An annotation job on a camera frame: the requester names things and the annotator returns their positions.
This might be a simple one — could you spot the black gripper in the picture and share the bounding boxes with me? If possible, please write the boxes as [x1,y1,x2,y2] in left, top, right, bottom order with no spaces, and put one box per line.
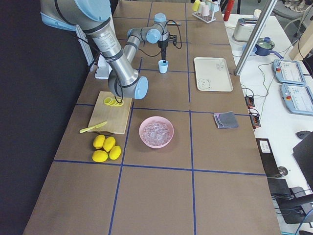
[157,41,168,61]

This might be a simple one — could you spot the light blue cup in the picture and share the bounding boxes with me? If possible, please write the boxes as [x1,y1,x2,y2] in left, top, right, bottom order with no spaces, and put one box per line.
[158,60,169,74]

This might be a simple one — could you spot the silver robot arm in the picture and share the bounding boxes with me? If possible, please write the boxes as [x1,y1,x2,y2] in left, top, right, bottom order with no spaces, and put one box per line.
[41,0,170,99]

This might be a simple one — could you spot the yellow cup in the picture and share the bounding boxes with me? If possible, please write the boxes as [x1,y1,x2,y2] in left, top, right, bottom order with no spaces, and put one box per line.
[192,0,201,12]

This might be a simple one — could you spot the white cup rack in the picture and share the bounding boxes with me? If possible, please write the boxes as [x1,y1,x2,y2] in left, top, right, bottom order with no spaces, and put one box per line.
[192,0,221,24]

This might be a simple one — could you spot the pink cup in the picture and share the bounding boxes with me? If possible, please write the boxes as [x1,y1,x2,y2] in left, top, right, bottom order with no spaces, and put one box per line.
[201,4,210,17]

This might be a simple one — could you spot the pink bowl of ice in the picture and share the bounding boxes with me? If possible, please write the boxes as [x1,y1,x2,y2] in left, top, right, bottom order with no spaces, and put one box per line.
[139,116,174,148]

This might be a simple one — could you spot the steel muddler black tip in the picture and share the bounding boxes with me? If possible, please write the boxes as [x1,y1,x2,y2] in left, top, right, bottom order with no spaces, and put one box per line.
[167,22,181,26]

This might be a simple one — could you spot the cream bear tray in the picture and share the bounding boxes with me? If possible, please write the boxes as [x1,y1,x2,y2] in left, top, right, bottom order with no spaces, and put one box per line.
[194,57,233,92]

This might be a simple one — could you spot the lemon slices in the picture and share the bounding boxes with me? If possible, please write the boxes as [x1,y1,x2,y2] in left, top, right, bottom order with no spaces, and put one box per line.
[103,97,124,107]

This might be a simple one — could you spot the red bottle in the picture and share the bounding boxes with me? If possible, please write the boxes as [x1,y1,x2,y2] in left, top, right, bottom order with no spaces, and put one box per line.
[223,0,235,22]

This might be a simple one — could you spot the wooden cutting board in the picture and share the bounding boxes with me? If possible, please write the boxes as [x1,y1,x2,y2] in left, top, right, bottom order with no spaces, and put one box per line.
[88,91,132,134]

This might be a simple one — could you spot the silver toaster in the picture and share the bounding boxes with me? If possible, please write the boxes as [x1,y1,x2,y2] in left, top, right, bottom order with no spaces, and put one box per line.
[233,18,258,42]

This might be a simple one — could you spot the blue bowl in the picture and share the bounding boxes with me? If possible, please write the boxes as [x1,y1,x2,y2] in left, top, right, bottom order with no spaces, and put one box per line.
[242,44,257,57]

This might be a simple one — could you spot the yellow plastic knife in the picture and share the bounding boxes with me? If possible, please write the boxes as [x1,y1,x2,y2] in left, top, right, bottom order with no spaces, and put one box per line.
[79,121,107,133]

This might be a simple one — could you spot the grey folded cloth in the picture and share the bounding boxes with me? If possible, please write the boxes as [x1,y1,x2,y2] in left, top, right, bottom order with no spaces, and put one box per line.
[214,111,239,129]

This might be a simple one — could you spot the blue saucepan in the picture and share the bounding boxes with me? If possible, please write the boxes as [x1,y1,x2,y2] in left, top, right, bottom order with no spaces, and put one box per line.
[255,37,284,59]

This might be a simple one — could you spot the black orange usb hub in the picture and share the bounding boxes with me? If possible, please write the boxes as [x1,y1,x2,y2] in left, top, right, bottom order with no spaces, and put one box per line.
[249,113,261,129]
[245,96,255,108]

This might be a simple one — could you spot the teach pendant tablet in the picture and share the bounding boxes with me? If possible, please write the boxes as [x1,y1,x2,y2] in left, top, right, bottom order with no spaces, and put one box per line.
[272,59,306,85]
[281,83,313,116]

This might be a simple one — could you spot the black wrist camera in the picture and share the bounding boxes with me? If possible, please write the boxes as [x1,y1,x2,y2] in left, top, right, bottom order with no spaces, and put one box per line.
[168,35,177,46]

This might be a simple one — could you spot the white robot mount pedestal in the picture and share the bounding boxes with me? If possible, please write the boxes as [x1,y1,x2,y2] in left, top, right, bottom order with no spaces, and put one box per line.
[95,55,112,79]

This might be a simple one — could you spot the aluminium frame post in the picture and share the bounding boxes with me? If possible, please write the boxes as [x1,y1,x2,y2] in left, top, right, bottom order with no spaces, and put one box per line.
[235,0,278,76]

